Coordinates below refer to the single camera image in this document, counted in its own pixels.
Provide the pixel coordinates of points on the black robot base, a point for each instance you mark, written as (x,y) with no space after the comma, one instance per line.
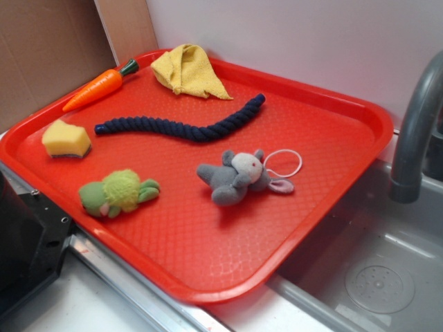
(34,237)

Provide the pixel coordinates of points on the red plastic tray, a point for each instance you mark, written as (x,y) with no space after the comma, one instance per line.
(192,249)

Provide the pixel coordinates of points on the gray toy sink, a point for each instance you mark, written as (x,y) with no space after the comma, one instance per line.
(371,264)

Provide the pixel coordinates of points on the brown cardboard panel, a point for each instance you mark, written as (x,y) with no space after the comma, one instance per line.
(49,48)

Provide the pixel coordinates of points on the yellow sponge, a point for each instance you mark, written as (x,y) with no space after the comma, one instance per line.
(65,140)

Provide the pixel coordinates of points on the orange toy carrot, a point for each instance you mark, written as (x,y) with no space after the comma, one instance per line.
(101,86)

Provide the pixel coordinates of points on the green plush frog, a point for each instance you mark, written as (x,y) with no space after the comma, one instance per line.
(121,191)

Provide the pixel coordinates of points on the gray plush bunny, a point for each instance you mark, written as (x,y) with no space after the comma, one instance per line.
(241,173)

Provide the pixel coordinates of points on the gray faucet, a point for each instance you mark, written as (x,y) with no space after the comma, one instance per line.
(418,150)

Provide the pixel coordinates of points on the yellow cloth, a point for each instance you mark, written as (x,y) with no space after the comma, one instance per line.
(186,69)

